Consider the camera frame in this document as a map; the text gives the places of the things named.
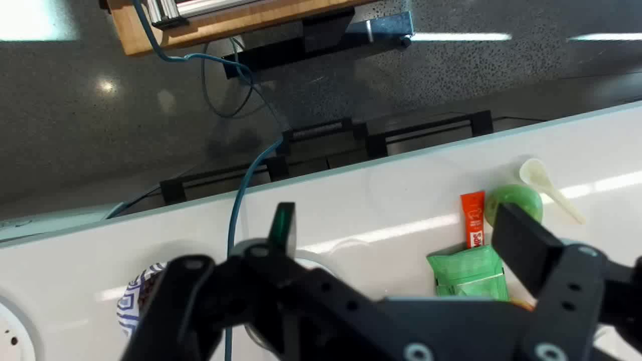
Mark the orange red sachet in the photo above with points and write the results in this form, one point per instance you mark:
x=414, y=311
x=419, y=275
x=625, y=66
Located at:
x=473, y=218

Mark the white plastic spoon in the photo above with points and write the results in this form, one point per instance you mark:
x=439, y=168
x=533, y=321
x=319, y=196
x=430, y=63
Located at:
x=538, y=174

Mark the dark base cabinet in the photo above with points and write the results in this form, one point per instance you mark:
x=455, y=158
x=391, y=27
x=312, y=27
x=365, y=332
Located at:
x=414, y=137

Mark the wooden robot cart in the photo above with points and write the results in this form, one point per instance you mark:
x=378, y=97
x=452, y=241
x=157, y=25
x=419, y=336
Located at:
x=201, y=31

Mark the green crumpled packet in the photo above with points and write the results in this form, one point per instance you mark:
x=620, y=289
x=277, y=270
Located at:
x=467, y=272

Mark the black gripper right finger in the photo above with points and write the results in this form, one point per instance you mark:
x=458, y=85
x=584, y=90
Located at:
x=569, y=293

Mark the coffee filter with grounds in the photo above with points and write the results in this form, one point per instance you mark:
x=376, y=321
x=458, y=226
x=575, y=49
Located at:
x=133, y=301

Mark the green apple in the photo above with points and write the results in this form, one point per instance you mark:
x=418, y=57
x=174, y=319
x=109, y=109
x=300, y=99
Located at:
x=518, y=201

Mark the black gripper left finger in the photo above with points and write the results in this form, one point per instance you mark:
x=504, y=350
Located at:
x=201, y=308

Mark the white paper plate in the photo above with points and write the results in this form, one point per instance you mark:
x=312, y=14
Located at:
x=12, y=333

